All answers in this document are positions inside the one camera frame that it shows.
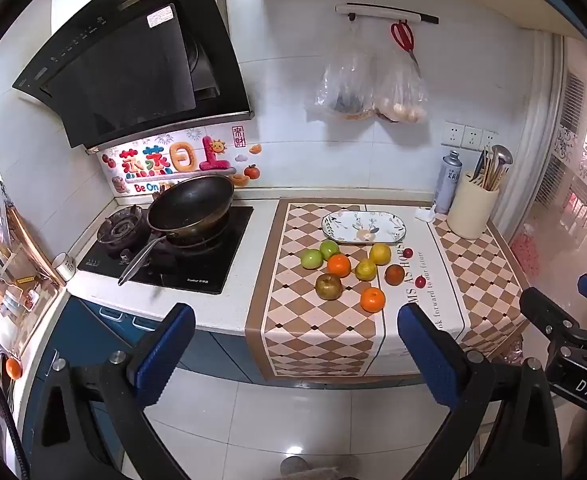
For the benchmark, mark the cream utensil holder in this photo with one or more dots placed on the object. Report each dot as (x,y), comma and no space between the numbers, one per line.
(471,210)

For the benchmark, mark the grey spray can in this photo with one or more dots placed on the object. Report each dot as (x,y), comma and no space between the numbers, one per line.
(447,185)

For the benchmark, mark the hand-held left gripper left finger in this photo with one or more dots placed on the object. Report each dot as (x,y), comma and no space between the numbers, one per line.
(166,355)

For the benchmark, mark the green apple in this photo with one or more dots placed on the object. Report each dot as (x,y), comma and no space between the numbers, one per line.
(329,249)
(311,259)

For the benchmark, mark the metal dish rack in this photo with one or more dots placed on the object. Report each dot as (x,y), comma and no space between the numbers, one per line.
(3,290)

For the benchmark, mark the reddish brown apple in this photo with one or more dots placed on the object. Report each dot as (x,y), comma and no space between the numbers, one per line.
(328,286)

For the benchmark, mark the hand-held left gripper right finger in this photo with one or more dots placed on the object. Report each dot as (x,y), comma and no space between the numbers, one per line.
(431,355)

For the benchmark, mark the floral ceramic plate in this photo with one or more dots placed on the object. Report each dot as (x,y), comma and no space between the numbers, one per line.
(343,225)

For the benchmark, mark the white cup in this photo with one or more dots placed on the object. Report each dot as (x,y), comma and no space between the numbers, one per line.
(66,266)

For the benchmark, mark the plastic bag of eggs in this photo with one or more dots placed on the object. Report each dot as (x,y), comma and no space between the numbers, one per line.
(401,100)

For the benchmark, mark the white wall hook rail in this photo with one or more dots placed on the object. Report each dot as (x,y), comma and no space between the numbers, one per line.
(383,11)

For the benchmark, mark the yellow lemon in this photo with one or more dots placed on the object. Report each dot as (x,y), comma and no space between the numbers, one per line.
(366,270)
(380,254)

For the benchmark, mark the black wok pan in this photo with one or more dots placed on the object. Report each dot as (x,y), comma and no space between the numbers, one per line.
(188,205)

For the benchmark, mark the blue kitchen cabinet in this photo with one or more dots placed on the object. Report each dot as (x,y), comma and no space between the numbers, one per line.
(223,355)

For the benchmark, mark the white wall socket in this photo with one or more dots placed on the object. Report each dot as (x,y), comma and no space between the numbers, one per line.
(472,137)
(489,140)
(453,134)

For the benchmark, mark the checkered table runner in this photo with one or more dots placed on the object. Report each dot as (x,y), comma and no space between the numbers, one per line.
(313,330)

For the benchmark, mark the dark red plum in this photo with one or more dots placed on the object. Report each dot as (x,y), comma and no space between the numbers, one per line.
(394,274)

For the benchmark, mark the black glass gas stove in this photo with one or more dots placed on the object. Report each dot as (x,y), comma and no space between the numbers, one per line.
(208,260)

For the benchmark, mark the clear plastic bag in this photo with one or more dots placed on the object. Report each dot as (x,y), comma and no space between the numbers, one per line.
(343,85)

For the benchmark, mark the white crumpled tissue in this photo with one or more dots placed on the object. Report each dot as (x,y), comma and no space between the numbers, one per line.
(425,214)

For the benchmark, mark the orange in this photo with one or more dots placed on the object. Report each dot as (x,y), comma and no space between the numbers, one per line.
(339,265)
(372,299)

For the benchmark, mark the glass sliding door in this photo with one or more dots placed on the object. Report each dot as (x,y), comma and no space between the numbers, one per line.
(563,185)

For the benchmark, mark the wooden cutting board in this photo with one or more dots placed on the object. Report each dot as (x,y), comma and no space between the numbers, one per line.
(31,242)

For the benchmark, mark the metal ladle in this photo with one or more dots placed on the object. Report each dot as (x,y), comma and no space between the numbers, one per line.
(501,154)

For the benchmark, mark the bundle of chopsticks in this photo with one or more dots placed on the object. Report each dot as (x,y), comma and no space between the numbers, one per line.
(486,172)

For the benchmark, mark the black range hood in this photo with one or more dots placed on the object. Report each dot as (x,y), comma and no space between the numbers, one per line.
(123,70)

